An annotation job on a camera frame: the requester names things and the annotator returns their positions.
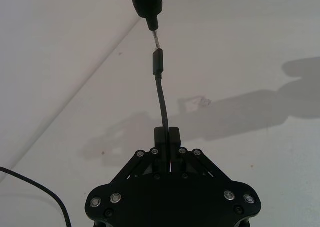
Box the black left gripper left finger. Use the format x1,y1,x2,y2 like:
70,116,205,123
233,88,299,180
111,126,168,186

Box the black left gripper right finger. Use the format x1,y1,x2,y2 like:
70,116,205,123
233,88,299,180
168,126,234,186

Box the black cable with plug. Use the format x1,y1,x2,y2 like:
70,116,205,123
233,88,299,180
150,29,171,148

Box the thin dark robot cable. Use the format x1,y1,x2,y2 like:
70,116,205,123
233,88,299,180
0,166,72,227

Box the black corded tool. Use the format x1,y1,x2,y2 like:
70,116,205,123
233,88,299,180
127,0,165,33

